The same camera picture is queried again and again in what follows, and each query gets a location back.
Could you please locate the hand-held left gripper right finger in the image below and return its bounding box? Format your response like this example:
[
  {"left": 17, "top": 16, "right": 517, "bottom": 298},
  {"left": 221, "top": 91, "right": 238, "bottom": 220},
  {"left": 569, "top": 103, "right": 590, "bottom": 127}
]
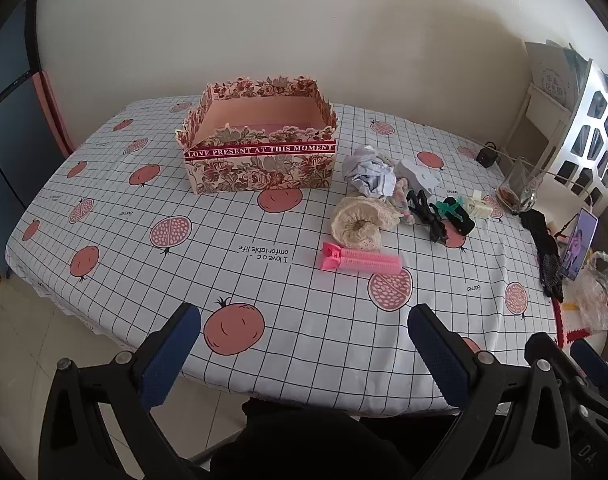
[{"left": 408, "top": 302, "right": 570, "bottom": 480}]

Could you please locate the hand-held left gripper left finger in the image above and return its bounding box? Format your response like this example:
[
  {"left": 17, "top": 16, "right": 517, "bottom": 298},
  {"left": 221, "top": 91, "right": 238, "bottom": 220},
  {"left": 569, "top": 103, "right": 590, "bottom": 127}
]
[{"left": 38, "top": 302, "right": 202, "bottom": 480}]

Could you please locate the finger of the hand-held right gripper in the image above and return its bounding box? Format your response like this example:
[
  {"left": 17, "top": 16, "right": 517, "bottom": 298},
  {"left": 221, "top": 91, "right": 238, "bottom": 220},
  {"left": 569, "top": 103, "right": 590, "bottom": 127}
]
[
  {"left": 525, "top": 331, "right": 568, "bottom": 376},
  {"left": 570, "top": 339, "right": 608, "bottom": 406}
]

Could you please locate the green hair clip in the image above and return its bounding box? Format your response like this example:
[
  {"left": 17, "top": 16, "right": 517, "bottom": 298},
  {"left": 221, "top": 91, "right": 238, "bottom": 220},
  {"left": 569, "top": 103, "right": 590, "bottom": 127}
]
[{"left": 429, "top": 197, "right": 465, "bottom": 221}]

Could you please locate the cream lace scrunchie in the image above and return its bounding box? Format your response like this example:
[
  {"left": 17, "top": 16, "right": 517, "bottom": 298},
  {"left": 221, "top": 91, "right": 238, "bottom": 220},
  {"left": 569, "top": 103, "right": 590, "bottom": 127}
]
[{"left": 330, "top": 195, "right": 402, "bottom": 252}]

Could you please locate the pastel braided hair tie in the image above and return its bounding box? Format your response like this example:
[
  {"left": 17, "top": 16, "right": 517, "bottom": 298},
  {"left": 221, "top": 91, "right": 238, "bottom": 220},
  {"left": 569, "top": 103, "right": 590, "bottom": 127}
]
[{"left": 388, "top": 180, "right": 415, "bottom": 226}]

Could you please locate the floral paper box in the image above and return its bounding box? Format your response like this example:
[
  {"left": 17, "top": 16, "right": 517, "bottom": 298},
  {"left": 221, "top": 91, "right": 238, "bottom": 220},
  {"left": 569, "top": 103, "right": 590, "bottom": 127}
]
[{"left": 175, "top": 76, "right": 339, "bottom": 195}]

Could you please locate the desktop with grid fruit tablecloth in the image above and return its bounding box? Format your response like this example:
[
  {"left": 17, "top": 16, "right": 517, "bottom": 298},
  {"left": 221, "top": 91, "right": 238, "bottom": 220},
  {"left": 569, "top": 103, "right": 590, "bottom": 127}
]
[{"left": 5, "top": 95, "right": 567, "bottom": 418}]

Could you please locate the clear plastic bag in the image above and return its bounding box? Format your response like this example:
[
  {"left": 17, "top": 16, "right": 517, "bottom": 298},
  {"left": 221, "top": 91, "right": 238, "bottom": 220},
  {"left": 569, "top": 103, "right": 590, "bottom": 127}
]
[{"left": 574, "top": 250, "right": 608, "bottom": 331}]

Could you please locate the black dotted glove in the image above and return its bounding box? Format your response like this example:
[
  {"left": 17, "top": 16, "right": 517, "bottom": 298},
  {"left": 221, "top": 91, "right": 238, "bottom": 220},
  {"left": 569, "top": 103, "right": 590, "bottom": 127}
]
[{"left": 536, "top": 245, "right": 567, "bottom": 303}]

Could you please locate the smartphone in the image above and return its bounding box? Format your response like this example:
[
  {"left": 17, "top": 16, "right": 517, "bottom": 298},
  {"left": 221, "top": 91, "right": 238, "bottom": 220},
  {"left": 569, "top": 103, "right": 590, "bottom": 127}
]
[{"left": 558, "top": 209, "right": 599, "bottom": 281}]

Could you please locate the pink hair roller clip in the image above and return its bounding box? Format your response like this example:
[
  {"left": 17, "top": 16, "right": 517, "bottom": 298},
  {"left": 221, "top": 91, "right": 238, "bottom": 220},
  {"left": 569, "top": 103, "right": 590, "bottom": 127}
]
[{"left": 318, "top": 241, "right": 403, "bottom": 275}]

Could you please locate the black hair claw clip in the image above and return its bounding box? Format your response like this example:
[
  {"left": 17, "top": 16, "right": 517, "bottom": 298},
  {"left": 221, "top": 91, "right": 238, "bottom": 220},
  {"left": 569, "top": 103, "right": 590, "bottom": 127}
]
[{"left": 406, "top": 189, "right": 449, "bottom": 246}]

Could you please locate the cream hair claw clip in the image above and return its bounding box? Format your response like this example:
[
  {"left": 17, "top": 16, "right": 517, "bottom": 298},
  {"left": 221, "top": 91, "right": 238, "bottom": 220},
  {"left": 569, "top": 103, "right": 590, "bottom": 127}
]
[{"left": 462, "top": 191, "right": 492, "bottom": 220}]

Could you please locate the person's dark clothing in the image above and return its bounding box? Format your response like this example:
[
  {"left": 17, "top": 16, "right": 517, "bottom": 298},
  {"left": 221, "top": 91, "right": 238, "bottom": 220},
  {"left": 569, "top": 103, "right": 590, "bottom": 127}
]
[{"left": 239, "top": 397, "right": 464, "bottom": 480}]

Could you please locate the glass mug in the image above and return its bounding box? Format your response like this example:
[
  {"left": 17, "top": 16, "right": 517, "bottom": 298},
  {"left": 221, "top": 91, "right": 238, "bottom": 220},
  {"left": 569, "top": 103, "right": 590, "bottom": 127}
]
[{"left": 498, "top": 156, "right": 544, "bottom": 213}]

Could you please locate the black charger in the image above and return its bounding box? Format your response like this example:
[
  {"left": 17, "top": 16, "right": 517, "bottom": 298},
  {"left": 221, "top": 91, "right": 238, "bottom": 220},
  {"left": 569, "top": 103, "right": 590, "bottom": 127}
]
[{"left": 474, "top": 142, "right": 498, "bottom": 167}]

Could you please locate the cream wooden shelf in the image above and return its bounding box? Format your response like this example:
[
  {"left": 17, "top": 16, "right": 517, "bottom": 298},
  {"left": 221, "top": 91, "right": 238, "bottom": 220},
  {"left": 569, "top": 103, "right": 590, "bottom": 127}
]
[{"left": 506, "top": 82, "right": 572, "bottom": 161}]

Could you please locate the white cutout rack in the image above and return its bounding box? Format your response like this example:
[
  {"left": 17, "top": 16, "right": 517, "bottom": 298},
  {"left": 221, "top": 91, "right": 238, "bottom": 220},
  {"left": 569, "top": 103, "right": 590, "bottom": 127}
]
[{"left": 546, "top": 57, "right": 608, "bottom": 211}]

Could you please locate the blue door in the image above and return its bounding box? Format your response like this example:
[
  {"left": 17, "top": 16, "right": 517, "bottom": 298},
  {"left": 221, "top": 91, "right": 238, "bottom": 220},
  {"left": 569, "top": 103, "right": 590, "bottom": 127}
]
[{"left": 0, "top": 0, "right": 75, "bottom": 211}]

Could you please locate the white album book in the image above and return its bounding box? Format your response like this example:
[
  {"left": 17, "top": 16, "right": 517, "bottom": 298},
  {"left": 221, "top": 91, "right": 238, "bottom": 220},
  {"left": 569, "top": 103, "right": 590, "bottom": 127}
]
[{"left": 524, "top": 40, "right": 592, "bottom": 111}]

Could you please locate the pink door frame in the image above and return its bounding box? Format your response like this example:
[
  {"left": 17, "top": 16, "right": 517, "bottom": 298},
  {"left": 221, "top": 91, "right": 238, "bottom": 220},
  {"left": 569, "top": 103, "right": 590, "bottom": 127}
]
[{"left": 33, "top": 70, "right": 76, "bottom": 156}]

